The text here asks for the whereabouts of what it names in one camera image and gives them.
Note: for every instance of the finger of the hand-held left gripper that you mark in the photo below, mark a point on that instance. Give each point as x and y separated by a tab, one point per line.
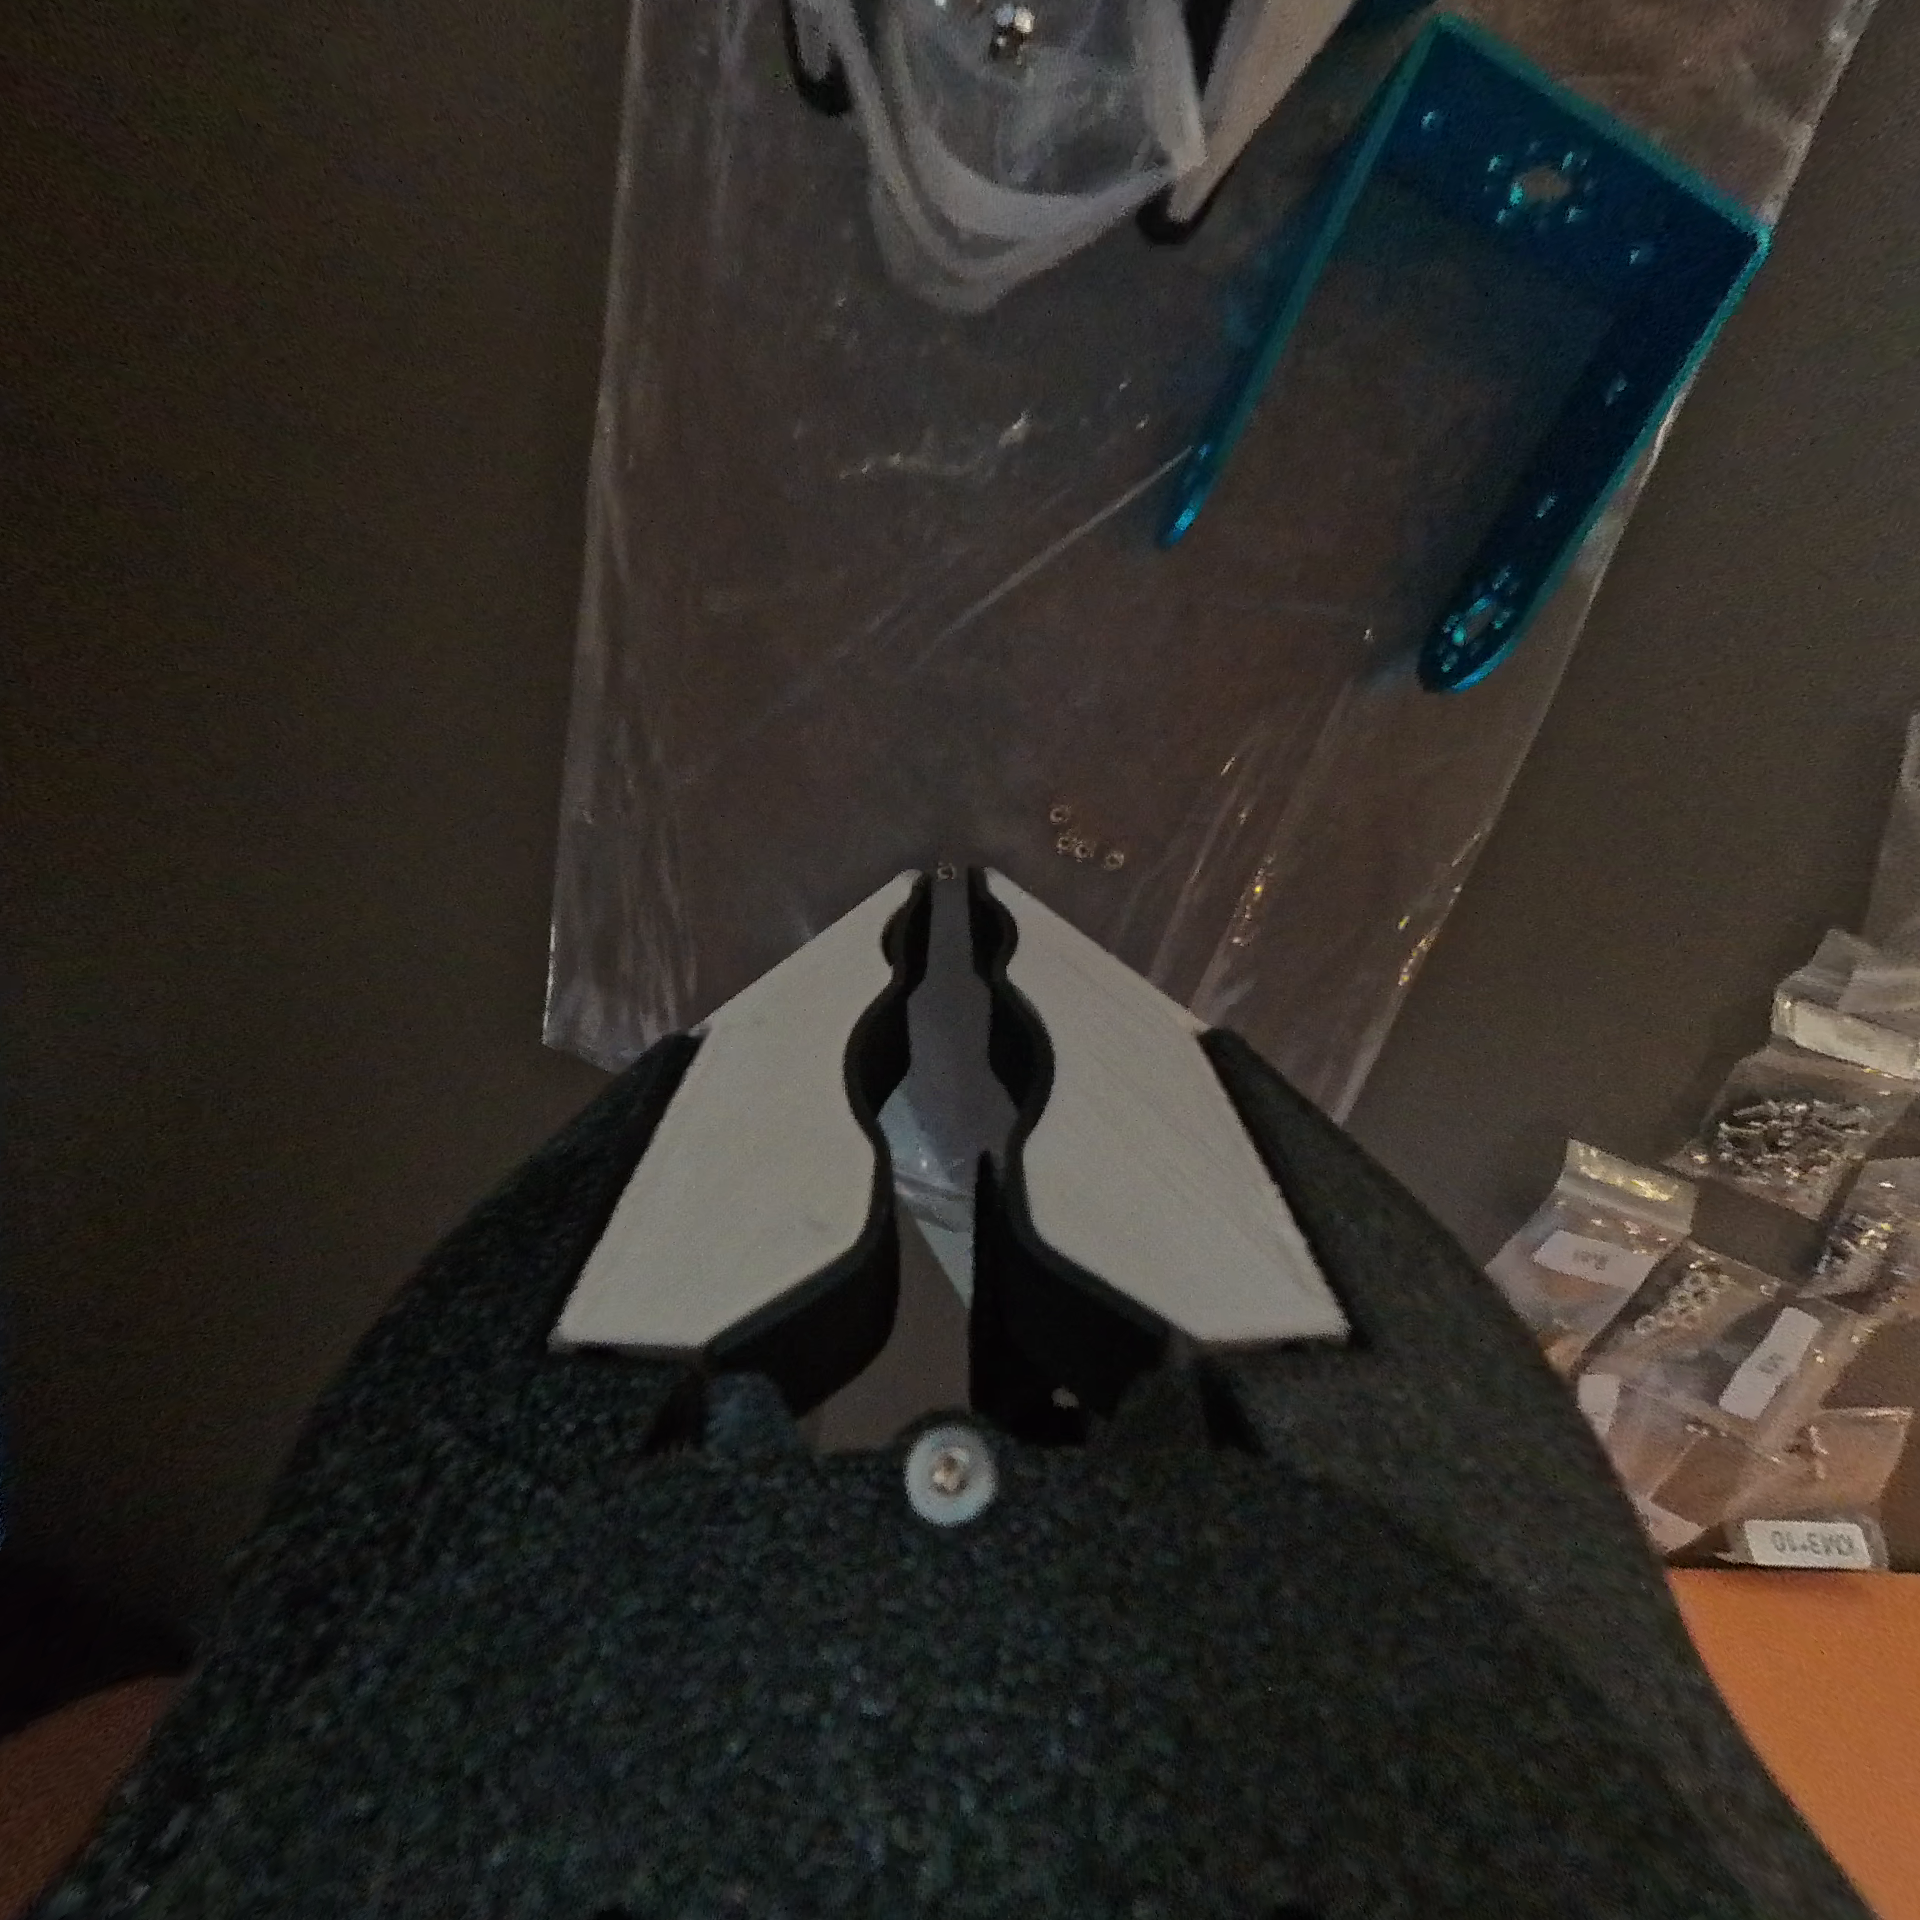
1277	76
818	76

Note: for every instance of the pile of small hardware bags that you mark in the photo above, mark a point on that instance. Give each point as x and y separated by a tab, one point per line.
1680	1319

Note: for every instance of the dark grey desk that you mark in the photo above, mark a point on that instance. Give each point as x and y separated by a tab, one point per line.
301	599

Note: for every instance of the small clear zip bag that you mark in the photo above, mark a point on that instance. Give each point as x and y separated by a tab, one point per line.
1036	165

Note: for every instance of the orange cardboard box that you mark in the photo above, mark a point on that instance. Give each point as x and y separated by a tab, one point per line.
1800	1724

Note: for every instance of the teal metal U bracket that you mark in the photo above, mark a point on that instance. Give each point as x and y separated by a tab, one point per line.
1545	165

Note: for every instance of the large clear plastic bag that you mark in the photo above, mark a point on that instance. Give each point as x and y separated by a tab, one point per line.
902	599

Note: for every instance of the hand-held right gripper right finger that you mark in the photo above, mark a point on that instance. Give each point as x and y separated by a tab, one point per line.
1162	1184

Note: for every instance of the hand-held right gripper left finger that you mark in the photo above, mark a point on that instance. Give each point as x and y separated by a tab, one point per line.
734	1184

